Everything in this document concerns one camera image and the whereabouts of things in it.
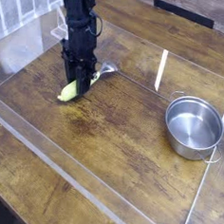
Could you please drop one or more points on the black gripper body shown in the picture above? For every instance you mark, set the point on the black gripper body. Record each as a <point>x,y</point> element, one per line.
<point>78,48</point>

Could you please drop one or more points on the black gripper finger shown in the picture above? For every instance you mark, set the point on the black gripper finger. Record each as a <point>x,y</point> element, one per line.
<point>70,70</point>
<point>83,76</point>

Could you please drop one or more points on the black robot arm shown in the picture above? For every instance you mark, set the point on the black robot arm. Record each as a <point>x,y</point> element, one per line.
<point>81,11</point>

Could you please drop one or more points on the clear acrylic triangle stand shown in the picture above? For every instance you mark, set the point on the clear acrylic triangle stand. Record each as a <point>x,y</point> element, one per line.
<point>60,32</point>

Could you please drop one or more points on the black bar on table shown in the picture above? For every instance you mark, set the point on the black bar on table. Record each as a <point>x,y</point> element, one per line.
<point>186,14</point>

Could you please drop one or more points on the stainless steel pot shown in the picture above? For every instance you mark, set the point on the stainless steel pot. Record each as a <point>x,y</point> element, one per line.
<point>194,128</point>

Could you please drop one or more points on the clear acrylic enclosure panel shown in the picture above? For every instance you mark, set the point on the clear acrylic enclosure panel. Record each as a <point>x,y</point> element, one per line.
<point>104,197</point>

